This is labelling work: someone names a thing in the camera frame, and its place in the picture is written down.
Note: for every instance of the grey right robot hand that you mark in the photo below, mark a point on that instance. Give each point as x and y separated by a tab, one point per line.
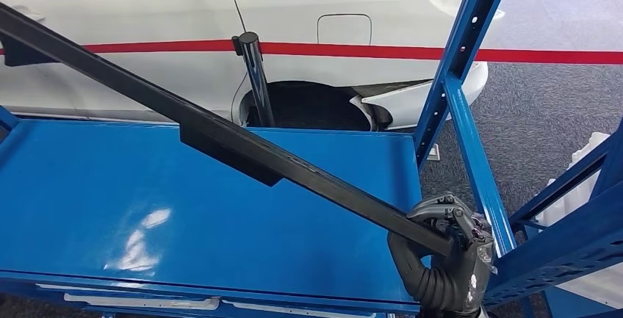
479	267

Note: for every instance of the black plastic plate bracket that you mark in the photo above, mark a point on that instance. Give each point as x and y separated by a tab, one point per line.
233	145

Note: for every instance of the blue steel shelf rack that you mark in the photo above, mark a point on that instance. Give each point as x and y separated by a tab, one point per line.
146	184
559	306

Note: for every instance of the white floor socket plate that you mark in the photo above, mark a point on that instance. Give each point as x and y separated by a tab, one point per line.
434	153

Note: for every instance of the white plastic crate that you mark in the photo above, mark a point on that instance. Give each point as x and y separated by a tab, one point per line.
603	282
146	302
292	312

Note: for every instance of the red barrier belt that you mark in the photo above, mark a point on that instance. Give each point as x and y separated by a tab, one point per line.
170	45
389	52

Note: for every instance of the chrome barrier post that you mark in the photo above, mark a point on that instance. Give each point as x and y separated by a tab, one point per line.
258	82

